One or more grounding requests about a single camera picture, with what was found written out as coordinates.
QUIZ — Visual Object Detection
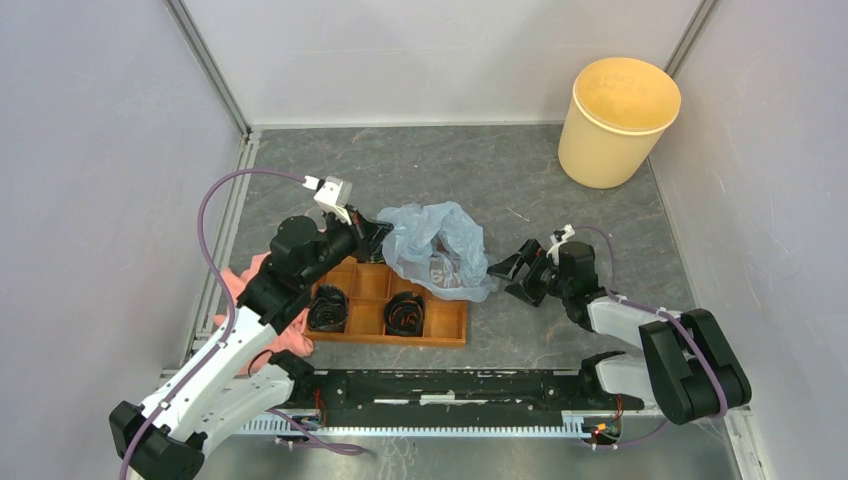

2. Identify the black orange rolled belt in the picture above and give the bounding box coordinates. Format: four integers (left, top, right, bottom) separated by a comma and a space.
383, 291, 425, 337

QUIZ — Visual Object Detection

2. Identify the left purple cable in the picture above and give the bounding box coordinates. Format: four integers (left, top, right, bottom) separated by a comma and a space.
119, 166, 313, 480

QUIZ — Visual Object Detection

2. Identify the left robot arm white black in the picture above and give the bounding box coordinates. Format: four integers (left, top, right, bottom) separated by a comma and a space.
109, 206, 393, 479

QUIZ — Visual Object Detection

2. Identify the pink cloth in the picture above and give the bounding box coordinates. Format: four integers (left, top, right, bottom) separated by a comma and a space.
213, 254, 316, 376

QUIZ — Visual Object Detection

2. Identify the aluminium frame rail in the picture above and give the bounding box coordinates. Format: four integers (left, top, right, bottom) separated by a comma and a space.
150, 369, 743, 439

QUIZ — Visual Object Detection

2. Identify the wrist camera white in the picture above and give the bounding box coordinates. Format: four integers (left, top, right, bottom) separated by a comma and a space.
546, 224, 576, 264
303, 176, 352, 225

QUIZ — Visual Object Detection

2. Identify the light blue plastic trash bag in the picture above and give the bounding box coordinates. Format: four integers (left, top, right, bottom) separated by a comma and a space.
377, 201, 499, 303

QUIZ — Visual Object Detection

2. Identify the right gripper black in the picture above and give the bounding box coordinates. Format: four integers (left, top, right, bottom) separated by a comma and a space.
485, 238, 570, 308

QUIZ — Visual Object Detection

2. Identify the orange compartment tray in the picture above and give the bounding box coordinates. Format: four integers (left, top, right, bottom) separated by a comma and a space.
306, 257, 468, 348

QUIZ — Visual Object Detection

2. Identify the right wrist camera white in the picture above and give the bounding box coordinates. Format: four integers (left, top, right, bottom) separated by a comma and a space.
546, 224, 576, 264

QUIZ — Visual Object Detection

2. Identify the black rolled belt left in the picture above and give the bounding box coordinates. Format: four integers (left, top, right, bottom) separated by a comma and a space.
307, 284, 349, 333

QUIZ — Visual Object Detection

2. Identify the purple cable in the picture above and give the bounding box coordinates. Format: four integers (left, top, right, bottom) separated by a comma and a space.
119, 166, 313, 480
572, 225, 730, 419

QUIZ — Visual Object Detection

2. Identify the yellow round trash bin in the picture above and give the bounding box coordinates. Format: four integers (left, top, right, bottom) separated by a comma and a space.
558, 57, 682, 189

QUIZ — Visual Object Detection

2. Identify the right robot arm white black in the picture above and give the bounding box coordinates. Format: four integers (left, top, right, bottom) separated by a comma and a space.
488, 240, 753, 425

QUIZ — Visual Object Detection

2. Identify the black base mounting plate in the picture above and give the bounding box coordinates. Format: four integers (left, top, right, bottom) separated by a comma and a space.
278, 369, 645, 428

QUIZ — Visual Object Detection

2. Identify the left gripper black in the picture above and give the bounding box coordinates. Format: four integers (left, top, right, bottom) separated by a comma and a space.
301, 204, 394, 287

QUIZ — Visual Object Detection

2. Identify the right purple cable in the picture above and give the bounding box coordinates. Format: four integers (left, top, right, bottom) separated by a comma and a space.
572, 225, 730, 419

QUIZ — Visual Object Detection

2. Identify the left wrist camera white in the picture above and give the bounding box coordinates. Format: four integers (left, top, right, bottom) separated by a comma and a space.
303, 176, 352, 225

